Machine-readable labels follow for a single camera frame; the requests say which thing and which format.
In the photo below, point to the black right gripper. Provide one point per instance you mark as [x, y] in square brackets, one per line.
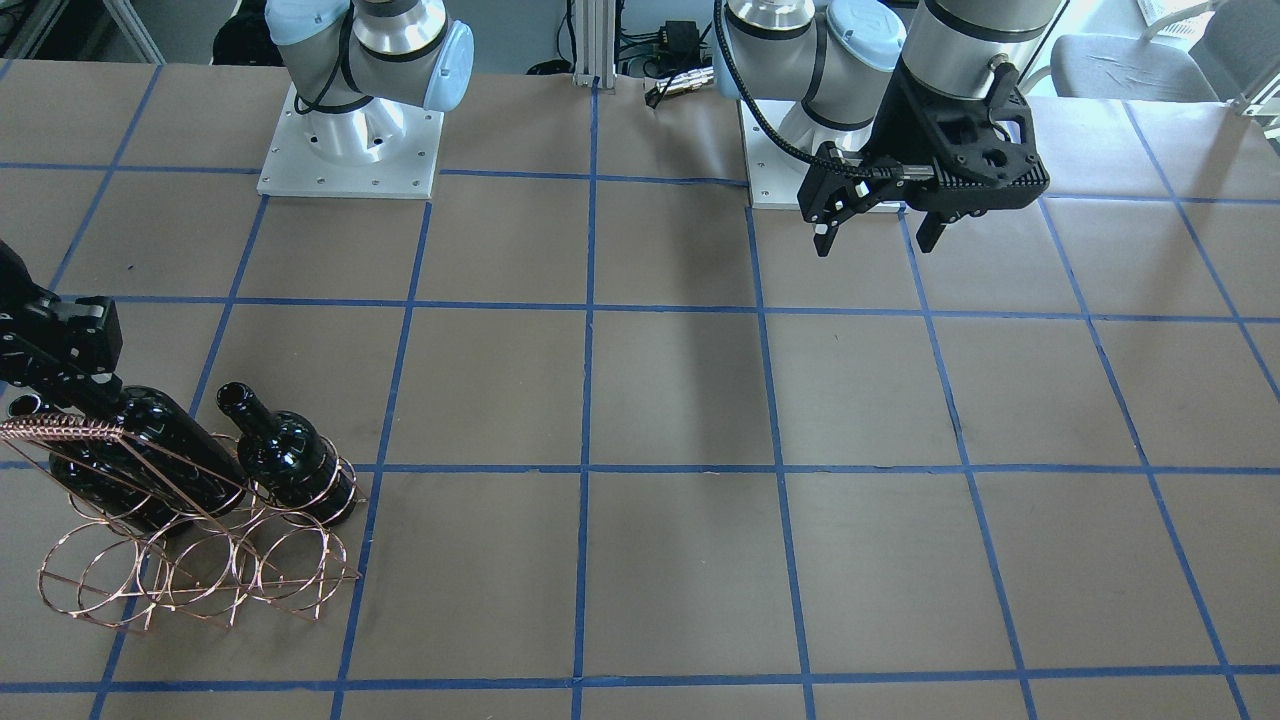
[52, 345]

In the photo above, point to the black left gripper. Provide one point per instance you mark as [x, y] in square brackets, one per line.
[897, 133]

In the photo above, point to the dark wine bottle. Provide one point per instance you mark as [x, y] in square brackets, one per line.
[180, 462]
[283, 453]

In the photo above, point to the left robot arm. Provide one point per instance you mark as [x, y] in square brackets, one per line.
[837, 58]

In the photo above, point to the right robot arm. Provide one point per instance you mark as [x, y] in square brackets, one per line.
[371, 82]

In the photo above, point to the dark wine bottle in basket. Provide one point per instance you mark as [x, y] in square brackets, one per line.
[283, 453]

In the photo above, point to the grey office chair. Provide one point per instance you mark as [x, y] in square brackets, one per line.
[1122, 68]

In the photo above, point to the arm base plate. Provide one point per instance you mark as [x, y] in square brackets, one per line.
[386, 150]
[774, 176]

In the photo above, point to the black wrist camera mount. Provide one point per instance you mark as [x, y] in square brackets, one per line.
[986, 147]

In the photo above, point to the copper wire wine basket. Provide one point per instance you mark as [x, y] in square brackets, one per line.
[203, 566]

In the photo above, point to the aluminium frame post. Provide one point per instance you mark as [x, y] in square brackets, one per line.
[594, 41]

